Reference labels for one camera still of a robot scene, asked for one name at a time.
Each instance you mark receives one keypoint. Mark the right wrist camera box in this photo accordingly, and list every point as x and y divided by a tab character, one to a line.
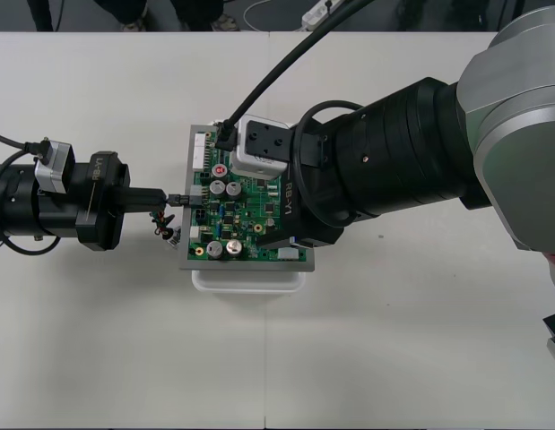
259	157

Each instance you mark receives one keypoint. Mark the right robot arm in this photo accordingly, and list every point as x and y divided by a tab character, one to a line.
416	148

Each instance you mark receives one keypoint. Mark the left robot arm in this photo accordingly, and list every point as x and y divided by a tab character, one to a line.
17	201

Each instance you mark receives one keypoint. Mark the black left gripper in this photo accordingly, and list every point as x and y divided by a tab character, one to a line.
102	224

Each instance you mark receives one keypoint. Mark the milky plastic box with lid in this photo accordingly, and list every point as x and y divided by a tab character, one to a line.
248	282

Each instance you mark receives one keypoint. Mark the white power strip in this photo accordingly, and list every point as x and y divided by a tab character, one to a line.
317	12

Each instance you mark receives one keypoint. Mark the green circuit board grey frame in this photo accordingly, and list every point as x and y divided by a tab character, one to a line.
241	215

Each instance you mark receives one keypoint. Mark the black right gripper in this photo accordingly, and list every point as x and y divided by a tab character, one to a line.
304	224

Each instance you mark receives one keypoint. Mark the person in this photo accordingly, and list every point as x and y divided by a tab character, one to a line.
133	26

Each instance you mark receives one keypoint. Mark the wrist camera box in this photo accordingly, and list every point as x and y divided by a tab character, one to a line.
259	157
53	174

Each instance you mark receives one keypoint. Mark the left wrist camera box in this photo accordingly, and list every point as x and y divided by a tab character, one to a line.
53	174

